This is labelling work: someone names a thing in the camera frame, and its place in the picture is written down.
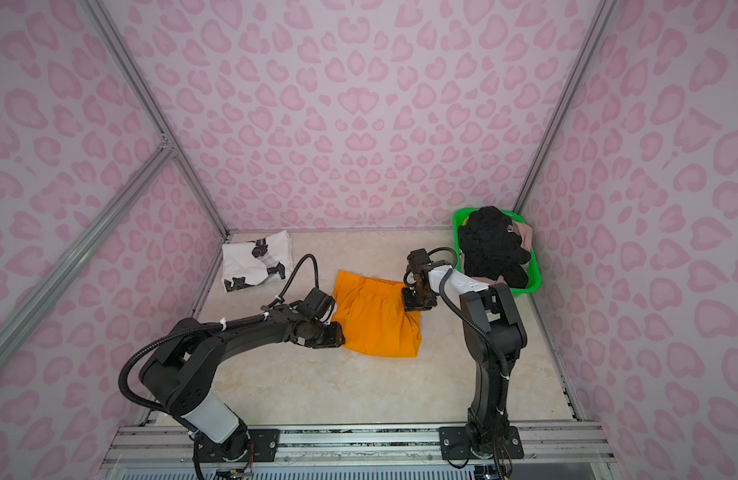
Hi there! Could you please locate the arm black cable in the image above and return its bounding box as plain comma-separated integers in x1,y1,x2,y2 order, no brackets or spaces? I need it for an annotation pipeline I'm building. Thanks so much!
117,253,320,415
425,246,513,385

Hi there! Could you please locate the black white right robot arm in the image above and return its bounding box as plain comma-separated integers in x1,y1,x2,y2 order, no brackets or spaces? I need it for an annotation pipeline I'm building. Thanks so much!
402,248,528,456

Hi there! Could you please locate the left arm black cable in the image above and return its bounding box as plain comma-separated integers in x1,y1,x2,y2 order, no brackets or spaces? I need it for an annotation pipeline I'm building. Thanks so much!
117,253,320,415

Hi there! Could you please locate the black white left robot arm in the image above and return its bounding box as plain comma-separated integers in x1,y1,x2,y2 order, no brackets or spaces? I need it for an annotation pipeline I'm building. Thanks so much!
119,288,345,461

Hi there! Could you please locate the white t-shirt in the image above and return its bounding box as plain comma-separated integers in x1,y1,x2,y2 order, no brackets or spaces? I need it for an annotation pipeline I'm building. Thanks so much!
222,231,294,293

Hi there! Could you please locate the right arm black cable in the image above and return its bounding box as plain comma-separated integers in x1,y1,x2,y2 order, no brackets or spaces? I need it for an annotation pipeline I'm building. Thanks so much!
425,246,513,385

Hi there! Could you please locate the orange garment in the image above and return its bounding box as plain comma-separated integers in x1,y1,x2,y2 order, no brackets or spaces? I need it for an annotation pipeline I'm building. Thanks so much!
333,271,422,358

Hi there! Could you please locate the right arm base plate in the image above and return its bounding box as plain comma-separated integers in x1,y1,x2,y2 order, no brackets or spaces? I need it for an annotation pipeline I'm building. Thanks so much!
438,424,525,461

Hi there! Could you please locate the black garment in basket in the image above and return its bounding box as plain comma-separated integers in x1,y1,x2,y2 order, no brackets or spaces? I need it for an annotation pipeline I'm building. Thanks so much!
456,206,531,289

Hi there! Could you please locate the green laundry basket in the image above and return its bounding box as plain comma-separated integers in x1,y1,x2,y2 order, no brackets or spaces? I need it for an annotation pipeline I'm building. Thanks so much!
452,206,541,297

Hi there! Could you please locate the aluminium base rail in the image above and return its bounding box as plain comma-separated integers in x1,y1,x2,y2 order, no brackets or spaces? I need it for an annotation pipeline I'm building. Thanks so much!
102,421,615,478

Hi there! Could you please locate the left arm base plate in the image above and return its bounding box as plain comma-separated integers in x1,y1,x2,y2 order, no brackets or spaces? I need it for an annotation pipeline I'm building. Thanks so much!
193,426,280,463

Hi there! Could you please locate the pink beige garment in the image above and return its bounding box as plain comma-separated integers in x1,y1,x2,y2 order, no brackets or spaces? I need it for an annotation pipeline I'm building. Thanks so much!
513,221,533,252

